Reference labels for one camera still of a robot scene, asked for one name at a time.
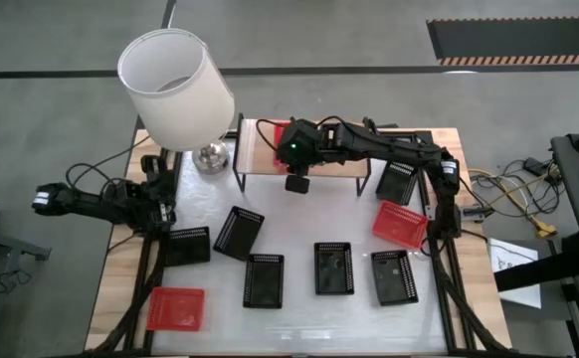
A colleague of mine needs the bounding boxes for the red plastic perforated basket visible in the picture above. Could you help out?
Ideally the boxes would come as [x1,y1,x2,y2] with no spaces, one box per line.
[371,199,430,250]
[271,120,294,174]
[144,285,207,333]

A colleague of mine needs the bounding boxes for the black plastic perforated basket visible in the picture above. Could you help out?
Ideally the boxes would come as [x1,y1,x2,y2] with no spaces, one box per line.
[164,226,212,268]
[242,253,286,310]
[374,159,420,207]
[212,204,266,263]
[370,249,420,307]
[313,241,355,296]

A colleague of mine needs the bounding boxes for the wooden shelf black metal legs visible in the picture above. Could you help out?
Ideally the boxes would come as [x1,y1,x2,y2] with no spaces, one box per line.
[233,112,373,198]

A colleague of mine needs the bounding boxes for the white glossy table mat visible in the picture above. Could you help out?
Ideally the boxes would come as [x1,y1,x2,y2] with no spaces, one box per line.
[150,132,449,356]

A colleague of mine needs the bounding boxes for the white shade silver table lamp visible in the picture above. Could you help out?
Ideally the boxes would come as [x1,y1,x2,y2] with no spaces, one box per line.
[116,28,236,176]

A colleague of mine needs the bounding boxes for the gray metal desk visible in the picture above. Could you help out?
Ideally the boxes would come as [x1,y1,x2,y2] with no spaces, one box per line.
[0,222,52,358]

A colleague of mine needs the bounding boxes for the black power adapter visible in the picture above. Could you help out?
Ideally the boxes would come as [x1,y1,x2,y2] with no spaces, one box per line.
[522,156,550,177]

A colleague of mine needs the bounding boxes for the black mat hazard stripe edge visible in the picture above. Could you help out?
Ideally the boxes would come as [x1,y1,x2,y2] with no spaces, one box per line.
[426,16,579,68]

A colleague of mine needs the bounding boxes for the white paper sheet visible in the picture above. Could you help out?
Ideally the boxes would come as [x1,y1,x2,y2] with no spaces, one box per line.
[486,237,543,310]

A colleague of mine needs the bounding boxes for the gray black side cart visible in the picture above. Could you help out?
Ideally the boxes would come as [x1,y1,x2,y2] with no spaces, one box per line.
[492,121,579,358]

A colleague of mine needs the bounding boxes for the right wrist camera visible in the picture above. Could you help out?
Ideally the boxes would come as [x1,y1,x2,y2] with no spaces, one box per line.
[284,173,312,195]

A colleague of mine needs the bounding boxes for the thin black cable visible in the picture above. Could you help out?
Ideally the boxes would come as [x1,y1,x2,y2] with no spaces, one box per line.
[64,134,151,193]

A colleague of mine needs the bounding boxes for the black aluminium table frame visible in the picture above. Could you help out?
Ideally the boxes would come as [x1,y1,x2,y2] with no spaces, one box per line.
[88,126,508,356]

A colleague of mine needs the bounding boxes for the yellow cable with connector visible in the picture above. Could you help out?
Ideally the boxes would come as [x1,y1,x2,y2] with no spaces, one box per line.
[468,168,559,240]

